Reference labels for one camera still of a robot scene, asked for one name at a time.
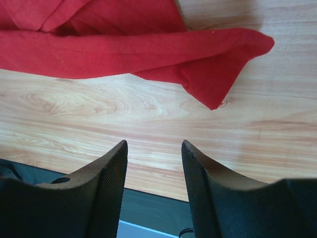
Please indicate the red t shirt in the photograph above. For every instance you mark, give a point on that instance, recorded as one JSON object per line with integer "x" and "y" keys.
{"x": 78, "y": 39}

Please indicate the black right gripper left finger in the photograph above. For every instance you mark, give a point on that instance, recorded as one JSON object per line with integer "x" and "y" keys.
{"x": 83, "y": 204}

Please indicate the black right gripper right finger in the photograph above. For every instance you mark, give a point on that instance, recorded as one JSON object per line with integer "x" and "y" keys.
{"x": 227, "y": 204}

